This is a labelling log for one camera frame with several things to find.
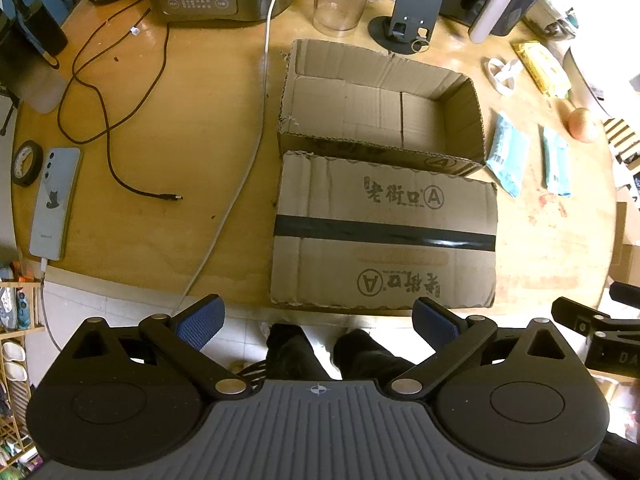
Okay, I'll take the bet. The white power cable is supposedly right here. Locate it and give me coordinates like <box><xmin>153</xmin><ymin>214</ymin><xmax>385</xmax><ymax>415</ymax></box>
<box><xmin>177</xmin><ymin>0</ymin><xmax>288</xmax><ymax>306</ymax></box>

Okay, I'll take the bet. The person's left leg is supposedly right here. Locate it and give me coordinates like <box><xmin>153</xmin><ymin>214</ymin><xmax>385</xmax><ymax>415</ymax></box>
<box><xmin>265</xmin><ymin>324</ymin><xmax>326</xmax><ymax>381</ymax></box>

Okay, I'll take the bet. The frosted plastic container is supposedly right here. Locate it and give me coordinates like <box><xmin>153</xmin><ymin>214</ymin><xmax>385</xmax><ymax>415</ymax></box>
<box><xmin>0</xmin><ymin>52</ymin><xmax>66</xmax><ymax>113</ymax></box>

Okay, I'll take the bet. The wooden shoe rack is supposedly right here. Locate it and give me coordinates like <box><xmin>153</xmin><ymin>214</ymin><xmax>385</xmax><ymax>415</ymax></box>
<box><xmin>0</xmin><ymin>260</ymin><xmax>48</xmax><ymax>466</ymax></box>

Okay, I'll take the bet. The black pouch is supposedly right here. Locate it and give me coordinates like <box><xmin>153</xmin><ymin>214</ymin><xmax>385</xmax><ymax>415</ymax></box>
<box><xmin>0</xmin><ymin>0</ymin><xmax>68</xmax><ymax>68</ymax></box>

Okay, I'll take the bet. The closed cardboard box black tape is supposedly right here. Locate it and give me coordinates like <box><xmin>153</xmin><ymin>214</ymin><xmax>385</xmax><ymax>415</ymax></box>
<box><xmin>270</xmin><ymin>151</ymin><xmax>499</xmax><ymax>309</ymax></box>

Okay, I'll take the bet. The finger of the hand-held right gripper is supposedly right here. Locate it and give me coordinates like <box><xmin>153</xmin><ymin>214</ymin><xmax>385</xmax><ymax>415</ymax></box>
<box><xmin>611</xmin><ymin>281</ymin><xmax>640</xmax><ymax>309</ymax></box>
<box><xmin>552</xmin><ymin>297</ymin><xmax>612</xmax><ymax>333</ymax></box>

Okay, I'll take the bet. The black charging cable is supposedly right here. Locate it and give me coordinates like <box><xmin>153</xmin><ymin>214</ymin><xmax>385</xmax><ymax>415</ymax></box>
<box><xmin>57</xmin><ymin>0</ymin><xmax>183</xmax><ymax>203</ymax></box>

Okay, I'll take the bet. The striped black white box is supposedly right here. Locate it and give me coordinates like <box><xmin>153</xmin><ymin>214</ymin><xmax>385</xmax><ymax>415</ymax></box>
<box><xmin>602</xmin><ymin>117</ymin><xmax>640</xmax><ymax>166</ymax></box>

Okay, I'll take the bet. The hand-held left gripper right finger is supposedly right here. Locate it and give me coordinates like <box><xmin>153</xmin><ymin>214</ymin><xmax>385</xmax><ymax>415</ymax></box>
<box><xmin>385</xmin><ymin>296</ymin><xmax>571</xmax><ymax>401</ymax></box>

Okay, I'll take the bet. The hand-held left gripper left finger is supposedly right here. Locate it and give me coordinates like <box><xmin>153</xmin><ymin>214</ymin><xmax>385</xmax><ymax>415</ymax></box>
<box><xmin>65</xmin><ymin>294</ymin><xmax>253</xmax><ymax>400</ymax></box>

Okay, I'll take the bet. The pale blue smartphone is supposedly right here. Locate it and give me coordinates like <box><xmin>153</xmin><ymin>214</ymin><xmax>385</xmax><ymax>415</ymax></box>
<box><xmin>28</xmin><ymin>147</ymin><xmax>83</xmax><ymax>262</ymax></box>

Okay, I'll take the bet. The yellow wet wipes pack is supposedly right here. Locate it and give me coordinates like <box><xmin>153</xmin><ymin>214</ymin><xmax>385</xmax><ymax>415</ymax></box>
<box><xmin>512</xmin><ymin>41</ymin><xmax>572</xmax><ymax>98</ymax></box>

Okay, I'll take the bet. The blue wet wipes packet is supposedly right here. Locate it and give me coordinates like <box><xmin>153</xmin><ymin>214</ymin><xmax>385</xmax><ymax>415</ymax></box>
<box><xmin>486</xmin><ymin>112</ymin><xmax>531</xmax><ymax>197</ymax></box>
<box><xmin>541</xmin><ymin>126</ymin><xmax>572</xmax><ymax>197</ymax></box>

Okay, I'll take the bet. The black tape roll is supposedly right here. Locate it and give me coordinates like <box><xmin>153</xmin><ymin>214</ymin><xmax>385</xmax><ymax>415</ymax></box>
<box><xmin>11</xmin><ymin>141</ymin><xmax>50</xmax><ymax>187</ymax></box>

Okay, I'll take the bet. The round wooden desktop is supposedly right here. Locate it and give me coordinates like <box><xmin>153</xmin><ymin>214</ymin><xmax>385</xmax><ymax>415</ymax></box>
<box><xmin>10</xmin><ymin>0</ymin><xmax>621</xmax><ymax>318</ymax></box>

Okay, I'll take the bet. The white elastic strap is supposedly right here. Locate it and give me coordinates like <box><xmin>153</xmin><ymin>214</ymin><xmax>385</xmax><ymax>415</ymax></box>
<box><xmin>482</xmin><ymin>57</ymin><xmax>523</xmax><ymax>96</ymax></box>

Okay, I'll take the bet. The apple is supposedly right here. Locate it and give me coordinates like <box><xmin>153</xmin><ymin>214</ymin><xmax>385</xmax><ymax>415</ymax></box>
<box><xmin>567</xmin><ymin>107</ymin><xmax>602</xmax><ymax>142</ymax></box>

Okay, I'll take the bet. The person's leg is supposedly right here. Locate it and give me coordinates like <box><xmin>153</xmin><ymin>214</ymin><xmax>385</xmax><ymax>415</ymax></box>
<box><xmin>265</xmin><ymin>324</ymin><xmax>326</xmax><ymax>381</ymax></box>
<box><xmin>332</xmin><ymin>329</ymin><xmax>436</xmax><ymax>381</ymax></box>

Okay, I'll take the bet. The person's right leg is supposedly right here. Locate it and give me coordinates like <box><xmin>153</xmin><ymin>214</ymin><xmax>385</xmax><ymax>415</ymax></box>
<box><xmin>332</xmin><ymin>329</ymin><xmax>436</xmax><ymax>381</ymax></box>

